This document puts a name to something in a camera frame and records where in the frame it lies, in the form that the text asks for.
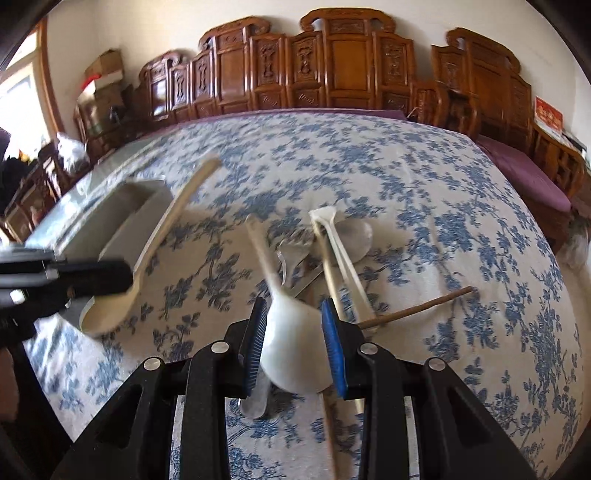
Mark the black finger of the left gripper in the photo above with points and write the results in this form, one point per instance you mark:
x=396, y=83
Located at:
x=85, y=279

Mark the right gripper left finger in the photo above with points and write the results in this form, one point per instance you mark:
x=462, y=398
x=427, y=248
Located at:
x=251, y=344

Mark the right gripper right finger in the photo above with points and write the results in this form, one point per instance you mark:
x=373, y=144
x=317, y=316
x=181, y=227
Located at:
x=342, y=341

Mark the dark brown chopstick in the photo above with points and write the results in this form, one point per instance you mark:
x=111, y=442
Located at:
x=391, y=317

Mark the small white plastic spoon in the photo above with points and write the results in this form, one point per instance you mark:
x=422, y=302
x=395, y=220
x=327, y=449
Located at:
x=147, y=263

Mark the large white plastic ladle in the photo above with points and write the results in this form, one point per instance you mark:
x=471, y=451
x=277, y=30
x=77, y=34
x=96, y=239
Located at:
x=294, y=355

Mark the metal spoon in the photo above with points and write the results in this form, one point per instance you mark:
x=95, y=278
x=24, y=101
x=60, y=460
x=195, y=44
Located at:
x=357, y=237

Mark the person's left hand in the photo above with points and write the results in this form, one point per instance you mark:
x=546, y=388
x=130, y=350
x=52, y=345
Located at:
x=9, y=394

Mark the grey metal rectangular tray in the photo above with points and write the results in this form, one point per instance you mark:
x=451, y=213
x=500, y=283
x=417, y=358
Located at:
x=125, y=222

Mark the metal fork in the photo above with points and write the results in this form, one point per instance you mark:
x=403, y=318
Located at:
x=291, y=254

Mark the dark wooden chair with bag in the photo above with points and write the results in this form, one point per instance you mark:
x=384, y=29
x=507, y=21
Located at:
x=39, y=192

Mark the blue floral tablecloth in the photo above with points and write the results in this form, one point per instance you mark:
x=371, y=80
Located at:
x=443, y=217

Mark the stacked cardboard boxes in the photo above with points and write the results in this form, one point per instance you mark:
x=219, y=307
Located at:
x=102, y=86

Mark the purple seat cushion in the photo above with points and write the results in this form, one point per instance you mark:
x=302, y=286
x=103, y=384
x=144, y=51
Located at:
x=525, y=176

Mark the carved wooden sofa bench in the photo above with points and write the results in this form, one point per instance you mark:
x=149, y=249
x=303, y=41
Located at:
x=343, y=58

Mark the carved wooden armchair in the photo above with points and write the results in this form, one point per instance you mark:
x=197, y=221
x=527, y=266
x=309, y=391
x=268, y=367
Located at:
x=483, y=69

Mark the red card on side table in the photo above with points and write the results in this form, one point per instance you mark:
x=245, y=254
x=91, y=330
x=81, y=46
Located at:
x=548, y=116

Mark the wooden window frame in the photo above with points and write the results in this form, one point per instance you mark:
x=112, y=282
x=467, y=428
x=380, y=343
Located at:
x=32, y=54

